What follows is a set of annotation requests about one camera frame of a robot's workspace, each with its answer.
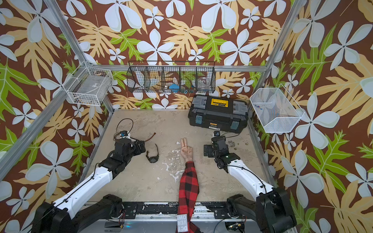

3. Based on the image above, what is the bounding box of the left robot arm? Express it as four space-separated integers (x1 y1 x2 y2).
30 138 146 233

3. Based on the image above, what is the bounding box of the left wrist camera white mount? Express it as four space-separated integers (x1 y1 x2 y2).
117 131 130 140

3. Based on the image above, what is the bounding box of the white mesh basket right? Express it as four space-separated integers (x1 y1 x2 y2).
250 85 305 134

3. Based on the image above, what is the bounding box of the blue object in basket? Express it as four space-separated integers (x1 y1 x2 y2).
169 84 180 91

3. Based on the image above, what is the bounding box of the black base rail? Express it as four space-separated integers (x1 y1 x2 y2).
120 202 245 219

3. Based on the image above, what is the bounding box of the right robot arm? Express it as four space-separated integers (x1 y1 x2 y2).
204 136 297 233

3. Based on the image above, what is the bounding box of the black wire basket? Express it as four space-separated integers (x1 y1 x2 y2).
126 61 216 94

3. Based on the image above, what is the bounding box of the red plaid sleeve forearm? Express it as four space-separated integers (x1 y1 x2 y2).
177 161 201 233

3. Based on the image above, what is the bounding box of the black wrist watch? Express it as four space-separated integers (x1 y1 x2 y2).
146 144 159 164

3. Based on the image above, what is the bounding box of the white wire basket left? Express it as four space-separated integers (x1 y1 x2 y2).
63 62 113 106

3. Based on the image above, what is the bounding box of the black toolbox yellow label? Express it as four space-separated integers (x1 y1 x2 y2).
188 95 249 134

